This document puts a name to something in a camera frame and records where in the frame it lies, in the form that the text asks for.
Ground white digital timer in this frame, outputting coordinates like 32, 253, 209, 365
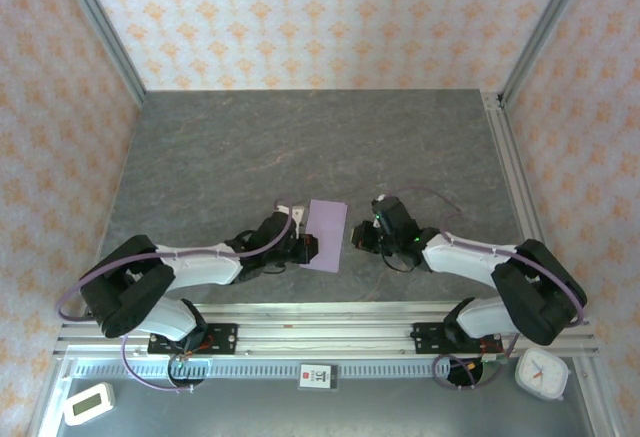
62, 381, 117, 427

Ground grey metal shelf plate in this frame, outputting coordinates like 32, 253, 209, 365
54, 376, 596, 437

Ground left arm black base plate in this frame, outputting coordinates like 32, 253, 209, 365
148, 323, 239, 357

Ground aluminium side rail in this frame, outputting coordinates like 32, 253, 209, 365
480, 90, 571, 318

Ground long aluminium rail frame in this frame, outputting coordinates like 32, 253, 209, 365
53, 301, 601, 358

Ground aluminium frame post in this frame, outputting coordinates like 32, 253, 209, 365
498, 0, 599, 108
52, 0, 147, 106

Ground small white calendar card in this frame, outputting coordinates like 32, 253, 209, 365
298, 362, 341, 392

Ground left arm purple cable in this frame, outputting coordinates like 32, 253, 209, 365
56, 199, 296, 394

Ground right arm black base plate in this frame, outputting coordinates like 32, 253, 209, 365
412, 321, 504, 356

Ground aluminium frame bar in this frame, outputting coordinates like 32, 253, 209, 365
27, 356, 76, 437
574, 356, 621, 437

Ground slotted grey cable duct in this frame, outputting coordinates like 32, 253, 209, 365
72, 360, 451, 381

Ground white analogue clock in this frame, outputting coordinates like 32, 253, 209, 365
514, 346, 572, 402

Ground purple paper sheet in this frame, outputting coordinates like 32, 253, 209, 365
299, 199, 349, 274

